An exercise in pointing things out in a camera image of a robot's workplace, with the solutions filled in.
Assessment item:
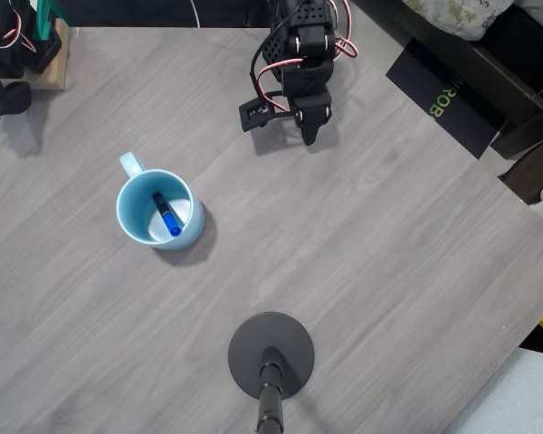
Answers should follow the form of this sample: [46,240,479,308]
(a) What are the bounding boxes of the blue marker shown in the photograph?
[151,192,183,238]

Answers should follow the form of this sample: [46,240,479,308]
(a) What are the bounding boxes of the light blue ceramic mug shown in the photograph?
[115,151,205,252]

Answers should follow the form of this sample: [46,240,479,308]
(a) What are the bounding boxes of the black box green letters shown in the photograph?
[385,36,510,160]

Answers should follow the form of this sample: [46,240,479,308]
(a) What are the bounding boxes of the green patterned white pillow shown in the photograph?
[401,0,518,42]

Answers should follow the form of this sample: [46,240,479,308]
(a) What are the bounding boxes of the dark round stool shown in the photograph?
[497,131,543,209]

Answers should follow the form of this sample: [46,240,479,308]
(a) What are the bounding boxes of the light wooden board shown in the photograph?
[0,17,70,93]

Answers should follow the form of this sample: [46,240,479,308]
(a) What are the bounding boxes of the green clamp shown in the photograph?
[32,0,70,42]

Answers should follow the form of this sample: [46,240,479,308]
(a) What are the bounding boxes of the pale blue blanket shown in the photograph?
[441,346,543,434]

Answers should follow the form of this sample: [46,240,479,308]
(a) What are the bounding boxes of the red white servo cable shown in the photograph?
[332,0,359,61]
[0,0,38,54]
[256,56,305,112]

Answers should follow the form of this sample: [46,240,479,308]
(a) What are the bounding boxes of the black camera cable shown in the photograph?
[249,24,280,99]

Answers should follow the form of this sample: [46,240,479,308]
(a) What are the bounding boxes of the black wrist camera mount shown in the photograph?
[238,91,296,133]

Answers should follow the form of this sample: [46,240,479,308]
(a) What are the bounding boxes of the black round-base camera stand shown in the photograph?
[227,311,316,434]

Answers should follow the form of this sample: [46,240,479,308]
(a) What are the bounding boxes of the black leader arm handle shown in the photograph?
[0,79,33,135]

